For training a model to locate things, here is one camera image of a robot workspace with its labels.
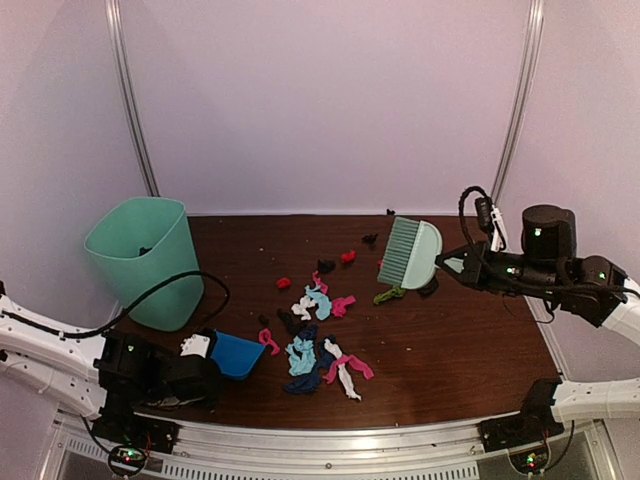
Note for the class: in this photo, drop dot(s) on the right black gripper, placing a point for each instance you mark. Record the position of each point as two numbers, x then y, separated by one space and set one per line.
474 272

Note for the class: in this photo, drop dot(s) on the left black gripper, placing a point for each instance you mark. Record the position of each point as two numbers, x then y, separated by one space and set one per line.
208 404

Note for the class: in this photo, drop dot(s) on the blue plastic dustpan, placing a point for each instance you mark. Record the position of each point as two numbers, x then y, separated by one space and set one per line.
235 357

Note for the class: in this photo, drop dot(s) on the mint green hand brush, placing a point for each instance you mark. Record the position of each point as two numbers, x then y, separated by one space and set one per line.
409 259

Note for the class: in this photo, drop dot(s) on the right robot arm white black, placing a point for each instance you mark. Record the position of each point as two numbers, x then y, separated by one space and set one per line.
592 288

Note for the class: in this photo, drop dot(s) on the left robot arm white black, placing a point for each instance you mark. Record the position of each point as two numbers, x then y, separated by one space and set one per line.
101 375

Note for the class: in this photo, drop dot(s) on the pink paper scrap left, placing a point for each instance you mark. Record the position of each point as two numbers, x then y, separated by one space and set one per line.
265 338

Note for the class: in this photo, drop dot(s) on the pink paper scrap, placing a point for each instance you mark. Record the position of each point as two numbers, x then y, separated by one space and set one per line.
351 360
340 305
265 338

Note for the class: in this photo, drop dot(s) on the black scrap far back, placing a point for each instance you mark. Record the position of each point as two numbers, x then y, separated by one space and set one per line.
370 240

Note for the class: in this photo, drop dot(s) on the light blue scrap lower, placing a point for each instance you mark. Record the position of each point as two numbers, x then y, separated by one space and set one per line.
301 356

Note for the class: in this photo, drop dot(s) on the light blue scrap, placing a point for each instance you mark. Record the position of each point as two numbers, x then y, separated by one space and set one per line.
301 356
323 303

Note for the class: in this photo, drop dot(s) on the black paper scrap centre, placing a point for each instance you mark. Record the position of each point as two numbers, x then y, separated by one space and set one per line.
292 326

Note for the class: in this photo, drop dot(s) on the red scrap upper centre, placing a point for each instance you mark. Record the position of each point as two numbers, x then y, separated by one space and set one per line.
348 257

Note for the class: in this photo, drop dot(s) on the small red paper scrap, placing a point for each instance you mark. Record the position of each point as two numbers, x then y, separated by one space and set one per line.
284 283

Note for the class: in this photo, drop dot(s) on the white paper scrap upper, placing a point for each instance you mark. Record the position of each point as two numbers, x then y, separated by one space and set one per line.
302 308

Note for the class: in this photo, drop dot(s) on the white paper scrap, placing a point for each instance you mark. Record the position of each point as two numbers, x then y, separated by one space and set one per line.
343 375
302 308

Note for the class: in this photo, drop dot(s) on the pink paper scrap middle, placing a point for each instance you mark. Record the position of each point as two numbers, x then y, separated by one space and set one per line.
340 305

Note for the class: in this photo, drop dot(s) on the green plastic trash bin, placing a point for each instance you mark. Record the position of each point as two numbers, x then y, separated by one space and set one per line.
162 225

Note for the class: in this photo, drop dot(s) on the black scrap upper centre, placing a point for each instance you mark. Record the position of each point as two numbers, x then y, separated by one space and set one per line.
325 266

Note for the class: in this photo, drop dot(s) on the pink scrap upper small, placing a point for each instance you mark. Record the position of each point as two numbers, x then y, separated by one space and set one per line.
319 284

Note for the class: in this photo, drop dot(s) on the light blue scrap upper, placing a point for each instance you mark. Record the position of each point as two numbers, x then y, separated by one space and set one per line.
323 303

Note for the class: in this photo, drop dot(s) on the pink paper scrap lower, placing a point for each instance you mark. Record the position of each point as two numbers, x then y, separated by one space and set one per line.
351 360

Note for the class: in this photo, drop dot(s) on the white paper scrap lower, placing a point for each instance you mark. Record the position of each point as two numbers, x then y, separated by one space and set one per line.
343 375

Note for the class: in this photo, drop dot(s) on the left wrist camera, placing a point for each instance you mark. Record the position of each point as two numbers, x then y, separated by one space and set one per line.
196 344

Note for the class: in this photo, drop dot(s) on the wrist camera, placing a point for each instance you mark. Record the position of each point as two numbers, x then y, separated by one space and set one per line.
196 344
490 221

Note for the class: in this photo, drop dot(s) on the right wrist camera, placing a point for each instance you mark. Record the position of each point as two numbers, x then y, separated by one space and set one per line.
490 221

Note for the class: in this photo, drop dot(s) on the aluminium front frame rail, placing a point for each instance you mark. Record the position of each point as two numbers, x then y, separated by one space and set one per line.
451 450

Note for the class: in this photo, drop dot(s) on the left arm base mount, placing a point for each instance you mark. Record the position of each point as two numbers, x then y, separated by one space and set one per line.
118 423

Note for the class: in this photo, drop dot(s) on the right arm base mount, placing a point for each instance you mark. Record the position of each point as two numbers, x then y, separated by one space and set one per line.
532 423

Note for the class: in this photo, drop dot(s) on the right aluminium corner post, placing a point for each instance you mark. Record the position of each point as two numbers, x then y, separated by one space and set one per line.
533 34

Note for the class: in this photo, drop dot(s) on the aluminium corner post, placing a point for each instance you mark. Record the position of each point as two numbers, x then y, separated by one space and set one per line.
126 85
533 34

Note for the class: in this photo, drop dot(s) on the left aluminium corner post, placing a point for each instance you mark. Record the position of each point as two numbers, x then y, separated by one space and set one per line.
126 85

